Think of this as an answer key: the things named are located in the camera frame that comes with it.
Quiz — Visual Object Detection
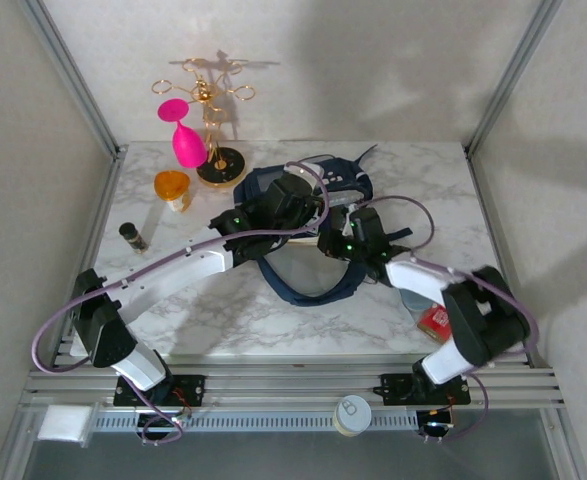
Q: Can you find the grey-blue pencil case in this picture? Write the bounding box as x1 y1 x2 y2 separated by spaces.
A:
400 289 432 312

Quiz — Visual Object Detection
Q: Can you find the navy blue student backpack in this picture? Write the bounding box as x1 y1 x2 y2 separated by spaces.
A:
232 144 414 307

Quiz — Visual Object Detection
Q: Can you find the pink wine glass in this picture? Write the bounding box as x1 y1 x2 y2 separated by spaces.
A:
157 98 209 170

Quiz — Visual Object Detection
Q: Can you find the orange plastic cup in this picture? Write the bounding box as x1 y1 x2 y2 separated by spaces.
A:
153 169 193 215

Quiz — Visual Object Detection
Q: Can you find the red box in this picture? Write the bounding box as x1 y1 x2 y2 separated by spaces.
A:
416 305 452 345

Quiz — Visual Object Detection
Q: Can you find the small dark bottle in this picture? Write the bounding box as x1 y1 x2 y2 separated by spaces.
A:
118 222 150 254

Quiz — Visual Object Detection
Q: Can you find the tin can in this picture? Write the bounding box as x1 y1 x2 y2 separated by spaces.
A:
333 394 373 438

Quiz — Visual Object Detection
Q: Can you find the white foam pad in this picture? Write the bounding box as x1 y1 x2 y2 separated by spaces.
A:
36 405 94 444

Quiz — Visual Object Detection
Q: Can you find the gold wire glass rack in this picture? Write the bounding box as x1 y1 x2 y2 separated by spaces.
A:
151 57 254 190

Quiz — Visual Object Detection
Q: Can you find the aluminium table side rail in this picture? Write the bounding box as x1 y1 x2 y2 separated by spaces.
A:
52 147 127 356
465 144 544 369

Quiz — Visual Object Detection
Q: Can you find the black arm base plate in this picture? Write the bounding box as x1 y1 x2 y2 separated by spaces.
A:
381 373 472 407
113 374 207 407

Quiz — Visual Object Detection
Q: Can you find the aluminium frame cross rail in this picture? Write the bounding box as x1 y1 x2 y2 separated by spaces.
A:
20 364 567 414

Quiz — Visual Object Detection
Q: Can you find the slanted aluminium frame post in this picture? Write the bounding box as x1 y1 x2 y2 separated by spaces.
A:
465 0 567 159
15 0 127 161

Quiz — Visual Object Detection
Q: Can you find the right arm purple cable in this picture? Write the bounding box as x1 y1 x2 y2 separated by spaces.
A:
350 194 542 445

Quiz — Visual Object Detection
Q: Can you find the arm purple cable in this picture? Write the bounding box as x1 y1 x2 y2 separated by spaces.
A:
31 160 332 445
350 194 542 445

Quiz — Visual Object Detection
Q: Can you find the grey slotted cable duct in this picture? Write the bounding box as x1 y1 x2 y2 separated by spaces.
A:
92 410 419 432

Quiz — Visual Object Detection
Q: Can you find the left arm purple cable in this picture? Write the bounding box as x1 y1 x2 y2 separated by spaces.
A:
31 160 332 445

